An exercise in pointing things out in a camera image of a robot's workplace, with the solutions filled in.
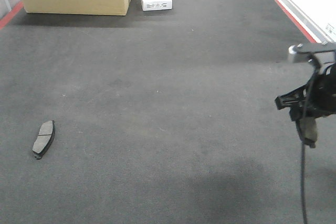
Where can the dark brake pad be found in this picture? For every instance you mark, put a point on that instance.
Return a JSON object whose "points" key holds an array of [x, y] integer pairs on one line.
{"points": [[44, 139], [308, 131]]}

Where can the black conveyor belt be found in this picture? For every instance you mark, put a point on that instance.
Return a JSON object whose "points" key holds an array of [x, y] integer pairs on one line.
{"points": [[160, 117]]}

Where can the red conveyor frame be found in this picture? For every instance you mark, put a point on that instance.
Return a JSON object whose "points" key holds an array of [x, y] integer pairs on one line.
{"points": [[286, 6]]}

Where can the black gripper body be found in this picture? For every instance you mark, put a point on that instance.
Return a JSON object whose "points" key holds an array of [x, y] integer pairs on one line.
{"points": [[316, 98]]}

